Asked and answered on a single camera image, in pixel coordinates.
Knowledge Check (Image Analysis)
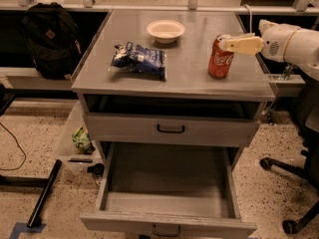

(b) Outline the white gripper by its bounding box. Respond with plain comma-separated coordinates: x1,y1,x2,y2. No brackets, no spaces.
218,19,300,63

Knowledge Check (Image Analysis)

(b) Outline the red coke can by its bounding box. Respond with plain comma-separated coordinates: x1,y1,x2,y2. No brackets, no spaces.
208,34,234,79

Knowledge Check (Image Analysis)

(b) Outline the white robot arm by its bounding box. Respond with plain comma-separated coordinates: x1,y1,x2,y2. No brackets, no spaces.
218,19,319,81

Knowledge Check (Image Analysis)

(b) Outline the grey drawer cabinet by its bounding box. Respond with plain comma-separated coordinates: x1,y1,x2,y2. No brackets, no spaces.
71,9,277,171

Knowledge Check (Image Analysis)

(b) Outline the closed grey upper drawer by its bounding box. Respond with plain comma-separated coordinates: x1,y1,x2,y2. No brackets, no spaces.
86,113,260,147

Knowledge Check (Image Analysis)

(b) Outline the open grey drawer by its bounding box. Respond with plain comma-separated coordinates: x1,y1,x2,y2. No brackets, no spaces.
81,142,256,239

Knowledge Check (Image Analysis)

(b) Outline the white bowl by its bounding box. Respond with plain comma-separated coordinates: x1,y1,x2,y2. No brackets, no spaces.
147,20,185,44

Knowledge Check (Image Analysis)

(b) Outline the blue chip bag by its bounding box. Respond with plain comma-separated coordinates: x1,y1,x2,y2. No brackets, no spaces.
111,42,166,81

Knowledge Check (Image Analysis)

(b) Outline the green snack bag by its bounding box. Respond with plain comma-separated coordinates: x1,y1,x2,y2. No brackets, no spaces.
72,126,95,154

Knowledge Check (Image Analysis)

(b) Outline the black backpack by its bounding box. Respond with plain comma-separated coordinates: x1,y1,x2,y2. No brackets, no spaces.
21,3,84,80

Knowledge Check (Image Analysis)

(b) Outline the clear plastic bin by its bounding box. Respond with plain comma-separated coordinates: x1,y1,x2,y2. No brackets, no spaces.
55,102,102,173

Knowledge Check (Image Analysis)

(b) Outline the black metal floor bar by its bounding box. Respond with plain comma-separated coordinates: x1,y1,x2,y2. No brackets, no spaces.
27,159,62,228

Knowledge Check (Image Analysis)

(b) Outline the blue floor tape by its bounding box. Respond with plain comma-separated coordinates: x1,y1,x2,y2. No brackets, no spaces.
9,222,46,239

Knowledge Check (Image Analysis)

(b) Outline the white cable behind cabinet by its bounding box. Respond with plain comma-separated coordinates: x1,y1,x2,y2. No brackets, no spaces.
243,3,255,35

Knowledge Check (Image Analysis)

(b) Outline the black floor cable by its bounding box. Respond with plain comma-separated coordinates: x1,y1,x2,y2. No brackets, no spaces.
0,120,28,172

